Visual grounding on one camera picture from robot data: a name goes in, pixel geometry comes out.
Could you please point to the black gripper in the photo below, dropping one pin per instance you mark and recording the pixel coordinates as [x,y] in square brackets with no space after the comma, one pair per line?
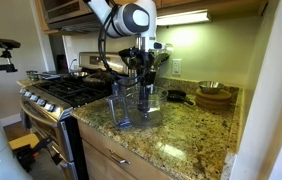
[143,61]

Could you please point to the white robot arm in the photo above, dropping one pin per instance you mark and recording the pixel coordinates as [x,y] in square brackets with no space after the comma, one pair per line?
[136,18]

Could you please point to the steel pan with lid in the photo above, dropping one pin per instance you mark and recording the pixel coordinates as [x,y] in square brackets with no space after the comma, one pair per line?
[98,79]

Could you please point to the small black skillet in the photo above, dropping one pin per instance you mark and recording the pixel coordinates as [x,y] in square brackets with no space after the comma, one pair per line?
[178,96]

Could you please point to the range hood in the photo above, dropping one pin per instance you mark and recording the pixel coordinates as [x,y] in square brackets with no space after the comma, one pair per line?
[66,17]

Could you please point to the small steel bowl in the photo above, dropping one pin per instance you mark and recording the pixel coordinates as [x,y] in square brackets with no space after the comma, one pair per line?
[210,87]

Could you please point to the under-cabinet light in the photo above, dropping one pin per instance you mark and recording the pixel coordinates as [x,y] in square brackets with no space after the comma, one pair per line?
[184,18]

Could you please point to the stacked wooden boards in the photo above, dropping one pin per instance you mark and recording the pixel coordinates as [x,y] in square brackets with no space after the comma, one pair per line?
[219,101]

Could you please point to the stainless steel gas stove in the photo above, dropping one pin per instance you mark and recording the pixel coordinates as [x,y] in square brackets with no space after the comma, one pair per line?
[48,104]

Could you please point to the white wall outlet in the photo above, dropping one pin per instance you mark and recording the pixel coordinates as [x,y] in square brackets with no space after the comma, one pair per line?
[176,66]

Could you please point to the wooden drawer with handle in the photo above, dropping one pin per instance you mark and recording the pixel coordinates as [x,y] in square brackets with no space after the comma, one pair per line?
[108,160]

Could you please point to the black camera on tripod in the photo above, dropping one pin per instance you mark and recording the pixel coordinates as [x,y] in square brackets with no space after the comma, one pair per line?
[7,45]

